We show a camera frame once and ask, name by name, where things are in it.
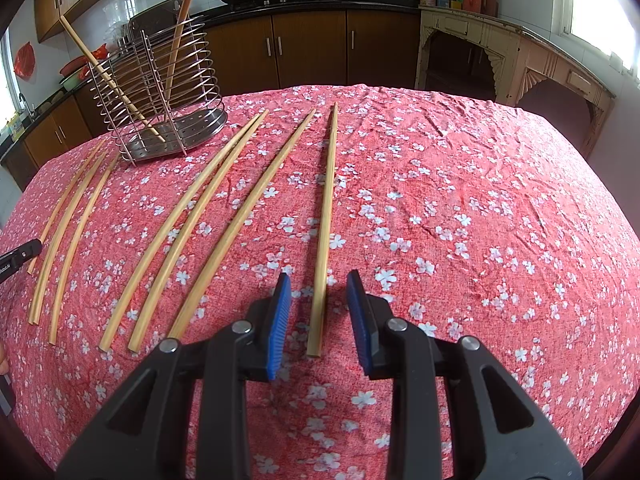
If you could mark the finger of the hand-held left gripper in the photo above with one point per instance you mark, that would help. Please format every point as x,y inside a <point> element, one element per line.
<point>20,257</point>

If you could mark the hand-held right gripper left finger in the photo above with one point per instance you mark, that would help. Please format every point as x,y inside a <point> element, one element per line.
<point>279,325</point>

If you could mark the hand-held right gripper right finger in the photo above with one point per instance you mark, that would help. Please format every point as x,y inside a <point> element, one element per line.
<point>357,320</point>

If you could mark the person's left hand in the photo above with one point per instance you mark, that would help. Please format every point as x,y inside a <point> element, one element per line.
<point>2,360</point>

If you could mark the yellow detergent bottle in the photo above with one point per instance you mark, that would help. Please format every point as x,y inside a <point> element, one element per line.
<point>15,127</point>

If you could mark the red floral tablecloth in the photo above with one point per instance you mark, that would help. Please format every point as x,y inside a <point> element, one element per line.
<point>450,210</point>

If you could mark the sink faucet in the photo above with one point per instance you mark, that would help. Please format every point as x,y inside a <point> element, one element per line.
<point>23,102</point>

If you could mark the green basin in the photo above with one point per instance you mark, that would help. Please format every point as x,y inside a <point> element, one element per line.
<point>72,84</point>

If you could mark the small kitchen window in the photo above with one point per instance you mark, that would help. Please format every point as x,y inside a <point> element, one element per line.
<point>5,75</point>

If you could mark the hanging red plastic bag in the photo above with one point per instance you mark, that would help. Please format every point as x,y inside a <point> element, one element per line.
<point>25,60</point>

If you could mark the red plastic basin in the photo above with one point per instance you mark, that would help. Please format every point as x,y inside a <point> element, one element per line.
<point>75,66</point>

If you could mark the small red plastic bag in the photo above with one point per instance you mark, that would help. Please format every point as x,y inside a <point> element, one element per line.
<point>100,52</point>

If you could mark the brown lower kitchen cabinets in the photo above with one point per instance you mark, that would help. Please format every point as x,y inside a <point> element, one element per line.
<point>310,45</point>

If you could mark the metal tray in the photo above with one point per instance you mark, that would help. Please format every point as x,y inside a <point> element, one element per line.
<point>160,15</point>

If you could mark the cream wooden side table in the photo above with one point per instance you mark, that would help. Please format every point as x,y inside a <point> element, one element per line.
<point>500,45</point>

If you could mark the gas stove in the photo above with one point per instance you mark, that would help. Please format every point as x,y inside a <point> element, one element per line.
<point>290,0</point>

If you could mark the large bright window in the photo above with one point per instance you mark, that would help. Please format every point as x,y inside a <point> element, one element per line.
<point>605,5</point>

